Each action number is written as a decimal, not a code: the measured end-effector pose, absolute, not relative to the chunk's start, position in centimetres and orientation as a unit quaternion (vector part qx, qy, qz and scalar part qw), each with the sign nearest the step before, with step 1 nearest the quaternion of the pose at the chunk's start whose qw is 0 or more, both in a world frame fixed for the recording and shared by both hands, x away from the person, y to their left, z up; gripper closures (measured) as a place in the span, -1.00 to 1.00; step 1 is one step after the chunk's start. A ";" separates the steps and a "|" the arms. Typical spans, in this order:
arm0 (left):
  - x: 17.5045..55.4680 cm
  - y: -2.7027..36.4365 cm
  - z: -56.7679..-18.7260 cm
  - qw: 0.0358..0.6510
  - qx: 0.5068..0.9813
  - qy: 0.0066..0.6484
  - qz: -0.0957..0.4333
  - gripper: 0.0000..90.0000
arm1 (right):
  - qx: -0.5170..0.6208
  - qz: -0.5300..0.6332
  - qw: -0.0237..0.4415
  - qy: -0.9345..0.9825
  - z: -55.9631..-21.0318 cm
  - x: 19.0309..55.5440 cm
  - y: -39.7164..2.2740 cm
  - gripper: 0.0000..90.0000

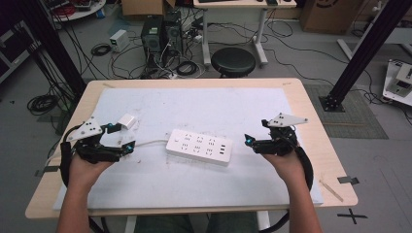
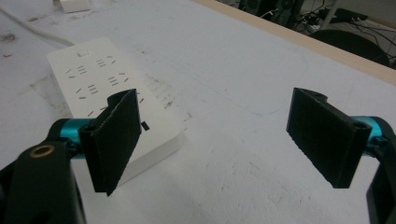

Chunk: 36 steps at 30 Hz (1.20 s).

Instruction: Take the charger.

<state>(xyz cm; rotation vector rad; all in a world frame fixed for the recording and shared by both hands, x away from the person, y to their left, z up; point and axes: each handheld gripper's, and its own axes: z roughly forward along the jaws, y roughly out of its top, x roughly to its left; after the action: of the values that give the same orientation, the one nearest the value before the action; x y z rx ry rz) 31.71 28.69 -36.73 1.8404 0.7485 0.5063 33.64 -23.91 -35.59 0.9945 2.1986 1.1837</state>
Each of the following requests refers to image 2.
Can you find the white plug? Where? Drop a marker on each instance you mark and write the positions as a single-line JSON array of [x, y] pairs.
[[74, 4]]

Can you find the white metal stand leg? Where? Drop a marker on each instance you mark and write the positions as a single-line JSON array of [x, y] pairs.
[[329, 14]]

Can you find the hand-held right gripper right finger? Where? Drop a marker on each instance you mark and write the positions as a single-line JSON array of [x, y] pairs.
[[323, 146]]

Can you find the white power strip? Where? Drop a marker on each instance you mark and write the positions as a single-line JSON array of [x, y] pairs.
[[102, 93]]

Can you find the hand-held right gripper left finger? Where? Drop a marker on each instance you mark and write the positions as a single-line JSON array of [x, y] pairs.
[[113, 143]]

